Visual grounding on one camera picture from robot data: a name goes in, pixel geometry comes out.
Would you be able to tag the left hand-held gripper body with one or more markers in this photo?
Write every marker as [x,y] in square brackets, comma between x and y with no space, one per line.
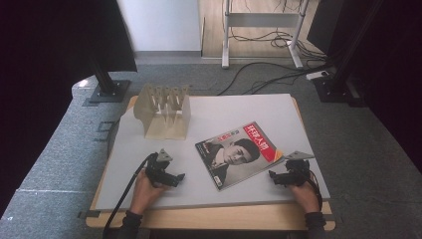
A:
[156,171]

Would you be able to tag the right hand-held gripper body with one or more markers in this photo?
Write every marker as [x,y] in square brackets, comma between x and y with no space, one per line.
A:
[297,172]

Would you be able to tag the person's left hand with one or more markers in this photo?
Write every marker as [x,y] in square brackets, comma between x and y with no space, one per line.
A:
[144,194]

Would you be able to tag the person's right hand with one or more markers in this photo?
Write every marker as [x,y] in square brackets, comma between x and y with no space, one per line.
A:
[307,197]

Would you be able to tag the magazine with portrait cover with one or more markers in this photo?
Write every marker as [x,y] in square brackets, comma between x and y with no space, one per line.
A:
[237,157]

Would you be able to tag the wooden magazine rack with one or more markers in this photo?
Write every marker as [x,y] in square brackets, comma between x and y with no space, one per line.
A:
[166,109]

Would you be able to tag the grey table mat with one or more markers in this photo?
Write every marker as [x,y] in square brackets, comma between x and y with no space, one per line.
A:
[205,113]

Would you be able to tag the white power strip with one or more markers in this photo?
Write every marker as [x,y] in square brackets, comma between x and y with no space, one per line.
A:
[317,75]

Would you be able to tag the black curtain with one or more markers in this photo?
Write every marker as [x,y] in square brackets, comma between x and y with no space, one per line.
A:
[394,66]
[49,66]

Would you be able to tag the black stand with base plate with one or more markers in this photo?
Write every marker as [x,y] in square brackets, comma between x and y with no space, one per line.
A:
[333,88]
[107,88]

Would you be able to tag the white metal stand frame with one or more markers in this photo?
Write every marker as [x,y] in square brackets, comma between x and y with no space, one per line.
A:
[262,20]

